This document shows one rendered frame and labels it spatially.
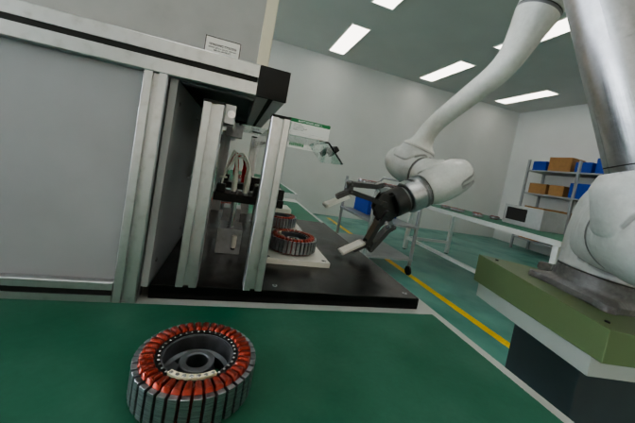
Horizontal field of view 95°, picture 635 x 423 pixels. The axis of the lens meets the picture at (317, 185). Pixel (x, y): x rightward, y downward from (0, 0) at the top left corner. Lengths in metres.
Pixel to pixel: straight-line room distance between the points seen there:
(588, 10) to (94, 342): 0.89
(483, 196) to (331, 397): 8.32
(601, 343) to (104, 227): 0.80
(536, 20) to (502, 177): 8.11
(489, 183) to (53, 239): 8.55
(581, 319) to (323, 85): 6.00
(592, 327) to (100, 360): 0.73
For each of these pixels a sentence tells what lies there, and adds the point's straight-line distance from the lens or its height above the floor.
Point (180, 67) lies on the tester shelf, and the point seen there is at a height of 1.08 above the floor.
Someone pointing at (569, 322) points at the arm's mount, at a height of 0.78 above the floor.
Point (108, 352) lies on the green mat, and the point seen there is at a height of 0.75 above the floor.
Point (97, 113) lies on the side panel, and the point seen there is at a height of 1.00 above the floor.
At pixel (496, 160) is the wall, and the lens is 8.77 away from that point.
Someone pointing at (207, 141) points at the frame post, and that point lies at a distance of 0.47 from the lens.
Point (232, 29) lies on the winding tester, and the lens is 0.62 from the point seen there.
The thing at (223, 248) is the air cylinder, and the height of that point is 0.78.
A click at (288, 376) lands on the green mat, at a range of 0.39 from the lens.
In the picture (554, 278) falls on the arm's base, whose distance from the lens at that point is 0.91.
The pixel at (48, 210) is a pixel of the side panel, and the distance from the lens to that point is 0.52.
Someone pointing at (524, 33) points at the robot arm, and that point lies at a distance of 0.92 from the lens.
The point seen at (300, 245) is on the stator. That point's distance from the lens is 0.65.
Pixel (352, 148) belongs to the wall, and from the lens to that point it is 6.47.
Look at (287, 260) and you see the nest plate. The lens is 0.64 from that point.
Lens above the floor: 0.98
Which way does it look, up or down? 3 degrees down
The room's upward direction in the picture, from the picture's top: 10 degrees clockwise
